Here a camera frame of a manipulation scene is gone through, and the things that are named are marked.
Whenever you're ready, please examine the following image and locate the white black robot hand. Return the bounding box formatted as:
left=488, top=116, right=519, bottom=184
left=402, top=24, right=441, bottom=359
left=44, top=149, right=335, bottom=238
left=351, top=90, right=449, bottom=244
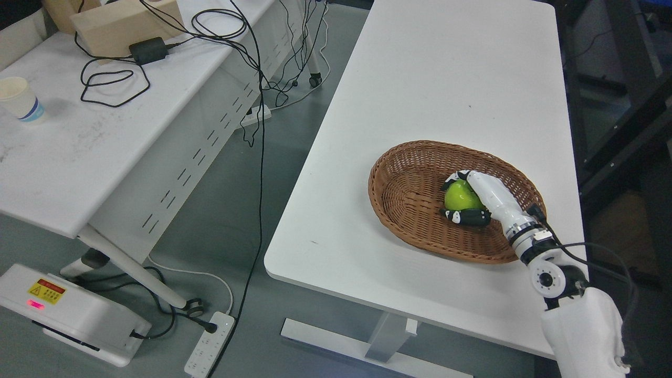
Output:
left=440, top=170, right=537, bottom=238

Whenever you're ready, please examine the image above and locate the green apple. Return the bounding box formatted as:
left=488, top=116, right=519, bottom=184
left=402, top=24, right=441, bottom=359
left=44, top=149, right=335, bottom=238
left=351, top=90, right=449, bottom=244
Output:
left=444, top=179, right=485, bottom=211

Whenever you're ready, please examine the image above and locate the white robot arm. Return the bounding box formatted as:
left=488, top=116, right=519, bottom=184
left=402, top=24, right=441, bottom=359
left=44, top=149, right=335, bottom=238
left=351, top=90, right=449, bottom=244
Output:
left=492, top=204, right=631, bottom=377

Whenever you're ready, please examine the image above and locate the black metal shelf rack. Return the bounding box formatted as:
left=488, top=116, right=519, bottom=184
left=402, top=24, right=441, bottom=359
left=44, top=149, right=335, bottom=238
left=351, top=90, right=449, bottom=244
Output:
left=550, top=1, right=671, bottom=295

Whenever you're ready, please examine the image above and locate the brown wicker basket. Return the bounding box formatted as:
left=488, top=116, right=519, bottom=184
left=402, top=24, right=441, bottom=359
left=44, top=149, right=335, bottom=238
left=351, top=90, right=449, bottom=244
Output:
left=368, top=140, right=545, bottom=264

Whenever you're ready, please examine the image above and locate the white floor power strip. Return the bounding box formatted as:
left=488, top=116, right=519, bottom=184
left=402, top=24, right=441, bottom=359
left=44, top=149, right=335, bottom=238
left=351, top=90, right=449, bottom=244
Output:
left=183, top=311, right=236, bottom=377

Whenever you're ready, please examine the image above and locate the black power adapter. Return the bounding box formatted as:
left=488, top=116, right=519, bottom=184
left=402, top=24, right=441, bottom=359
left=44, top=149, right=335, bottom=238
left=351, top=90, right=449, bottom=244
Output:
left=128, top=37, right=169, bottom=66

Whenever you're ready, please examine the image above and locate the white folding desk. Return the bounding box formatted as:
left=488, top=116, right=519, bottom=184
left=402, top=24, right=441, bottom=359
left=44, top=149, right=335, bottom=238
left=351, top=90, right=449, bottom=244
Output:
left=2, top=1, right=322, bottom=307

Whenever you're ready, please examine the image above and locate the cardboard box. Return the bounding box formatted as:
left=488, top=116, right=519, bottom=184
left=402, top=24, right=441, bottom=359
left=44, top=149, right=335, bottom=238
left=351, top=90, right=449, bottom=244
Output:
left=41, top=1, right=183, bottom=57

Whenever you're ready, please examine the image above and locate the white machine with warning label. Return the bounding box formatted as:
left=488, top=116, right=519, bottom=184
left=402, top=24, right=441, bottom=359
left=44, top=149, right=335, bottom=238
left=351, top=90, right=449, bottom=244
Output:
left=1, top=264, right=152, bottom=368

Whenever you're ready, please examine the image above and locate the paper cup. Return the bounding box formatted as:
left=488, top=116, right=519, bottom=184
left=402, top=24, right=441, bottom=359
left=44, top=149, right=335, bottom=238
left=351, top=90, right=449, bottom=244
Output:
left=1, top=77, right=46, bottom=123

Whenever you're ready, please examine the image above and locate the white pedestal table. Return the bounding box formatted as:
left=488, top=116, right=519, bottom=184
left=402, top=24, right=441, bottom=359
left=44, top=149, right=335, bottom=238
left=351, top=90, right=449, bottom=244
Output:
left=264, top=1, right=583, bottom=377

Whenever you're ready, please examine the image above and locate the long black floor cable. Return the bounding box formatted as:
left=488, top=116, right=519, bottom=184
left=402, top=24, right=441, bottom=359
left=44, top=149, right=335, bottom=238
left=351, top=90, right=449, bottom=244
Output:
left=207, top=0, right=268, bottom=378

